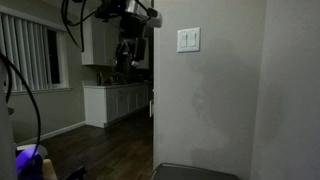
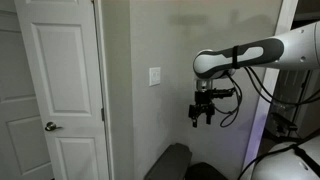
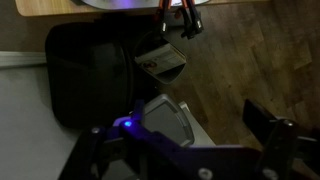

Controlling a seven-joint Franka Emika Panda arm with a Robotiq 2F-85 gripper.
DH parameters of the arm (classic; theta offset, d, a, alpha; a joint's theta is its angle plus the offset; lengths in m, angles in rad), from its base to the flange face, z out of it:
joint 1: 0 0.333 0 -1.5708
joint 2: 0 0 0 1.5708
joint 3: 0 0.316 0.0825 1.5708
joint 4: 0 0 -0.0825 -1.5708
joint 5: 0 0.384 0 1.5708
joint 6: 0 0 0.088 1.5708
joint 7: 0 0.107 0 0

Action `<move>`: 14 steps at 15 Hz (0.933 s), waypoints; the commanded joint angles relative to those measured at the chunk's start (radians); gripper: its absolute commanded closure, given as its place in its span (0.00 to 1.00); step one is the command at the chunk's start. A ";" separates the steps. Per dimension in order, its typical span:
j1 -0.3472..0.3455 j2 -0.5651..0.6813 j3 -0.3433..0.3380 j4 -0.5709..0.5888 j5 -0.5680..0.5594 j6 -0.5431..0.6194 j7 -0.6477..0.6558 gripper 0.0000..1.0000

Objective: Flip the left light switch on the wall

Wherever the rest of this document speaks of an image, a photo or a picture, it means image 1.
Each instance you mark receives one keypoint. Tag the Franka robot arm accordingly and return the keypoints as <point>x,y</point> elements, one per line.
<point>140,11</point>

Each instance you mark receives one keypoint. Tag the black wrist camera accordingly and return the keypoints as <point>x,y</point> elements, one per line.
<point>108,9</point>

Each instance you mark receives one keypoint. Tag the beige wooden piece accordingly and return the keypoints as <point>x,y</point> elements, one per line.
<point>49,170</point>

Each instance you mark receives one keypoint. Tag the white kitchen counter cabinet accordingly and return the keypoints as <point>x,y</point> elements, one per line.
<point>113,101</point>

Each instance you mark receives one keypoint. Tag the white double switch wall plate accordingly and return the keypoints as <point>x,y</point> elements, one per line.
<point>188,40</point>

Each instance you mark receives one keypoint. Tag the grey robot stand post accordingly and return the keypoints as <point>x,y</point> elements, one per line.
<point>6,133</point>

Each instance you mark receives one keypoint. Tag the purple lit device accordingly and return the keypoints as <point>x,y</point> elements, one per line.
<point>28,163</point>

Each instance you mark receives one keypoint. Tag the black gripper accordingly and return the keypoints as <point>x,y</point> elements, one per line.
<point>132,30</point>

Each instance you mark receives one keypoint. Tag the white vertical window blinds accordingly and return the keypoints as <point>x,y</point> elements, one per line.
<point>26,55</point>

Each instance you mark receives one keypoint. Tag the dark items on counter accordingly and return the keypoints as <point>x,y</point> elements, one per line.
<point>111,79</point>

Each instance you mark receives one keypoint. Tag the white rocker light switch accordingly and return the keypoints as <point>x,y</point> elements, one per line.
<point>192,39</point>
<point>183,40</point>

